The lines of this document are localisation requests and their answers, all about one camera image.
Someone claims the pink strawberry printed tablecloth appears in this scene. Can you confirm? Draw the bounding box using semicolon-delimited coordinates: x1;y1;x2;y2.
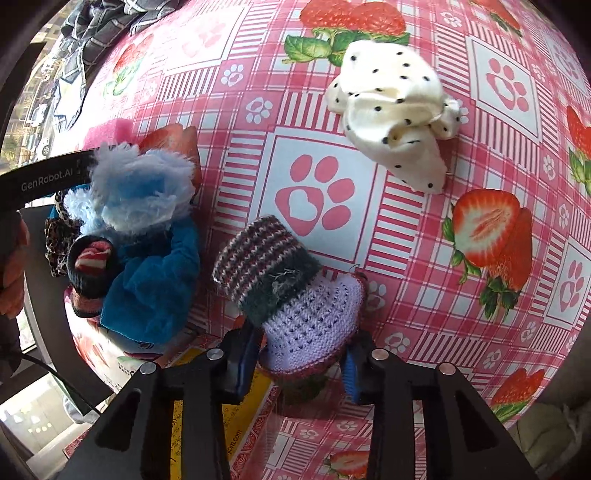
69;0;591;480

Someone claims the pink and black knitted sock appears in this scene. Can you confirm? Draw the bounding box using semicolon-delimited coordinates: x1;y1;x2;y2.
67;235;118;319

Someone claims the beige cloth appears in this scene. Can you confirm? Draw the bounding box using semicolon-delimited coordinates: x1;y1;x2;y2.
510;401;585;467

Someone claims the black cable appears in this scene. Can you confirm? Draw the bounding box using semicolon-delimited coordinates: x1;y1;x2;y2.
18;351;100;414

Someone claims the dark plaid cloth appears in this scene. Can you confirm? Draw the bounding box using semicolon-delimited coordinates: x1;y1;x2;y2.
48;0;181;132

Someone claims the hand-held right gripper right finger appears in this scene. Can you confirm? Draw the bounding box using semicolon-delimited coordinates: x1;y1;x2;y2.
341;330;539;480

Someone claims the white polka-dot cloth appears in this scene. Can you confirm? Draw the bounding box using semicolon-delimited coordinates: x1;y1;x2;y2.
323;40;462;195

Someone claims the person's left hand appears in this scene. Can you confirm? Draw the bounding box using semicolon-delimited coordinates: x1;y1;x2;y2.
0;217;31;320

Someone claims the teal velvet scrunchie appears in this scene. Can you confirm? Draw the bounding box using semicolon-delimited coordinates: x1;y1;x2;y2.
99;215;201;347

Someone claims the multicolour knitted sock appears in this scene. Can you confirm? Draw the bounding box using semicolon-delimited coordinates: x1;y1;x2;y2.
211;215;368;402

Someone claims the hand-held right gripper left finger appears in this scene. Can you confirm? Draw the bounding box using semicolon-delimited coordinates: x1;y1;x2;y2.
55;318;266;480

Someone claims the light blue fluffy cloth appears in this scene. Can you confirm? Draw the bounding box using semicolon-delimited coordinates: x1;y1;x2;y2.
62;143;197;236

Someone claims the leopard print scrunchie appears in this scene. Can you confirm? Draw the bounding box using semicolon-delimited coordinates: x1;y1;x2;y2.
44;191;84;278

